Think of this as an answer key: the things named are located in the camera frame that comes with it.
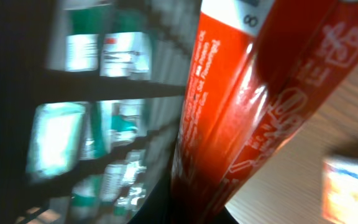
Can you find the red snack stick packet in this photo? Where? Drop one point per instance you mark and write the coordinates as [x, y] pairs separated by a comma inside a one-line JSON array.
[[259, 71]]

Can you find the green snack packet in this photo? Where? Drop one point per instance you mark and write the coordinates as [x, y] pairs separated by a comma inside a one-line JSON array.
[[99, 36]]

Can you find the small orange juice box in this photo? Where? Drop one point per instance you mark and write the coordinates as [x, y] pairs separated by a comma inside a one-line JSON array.
[[340, 189]]

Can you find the pale green wipes packet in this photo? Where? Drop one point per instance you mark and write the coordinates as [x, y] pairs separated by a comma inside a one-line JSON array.
[[55, 140]]

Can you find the grey plastic mesh basket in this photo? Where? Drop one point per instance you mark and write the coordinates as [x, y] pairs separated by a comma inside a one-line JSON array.
[[130, 127]]

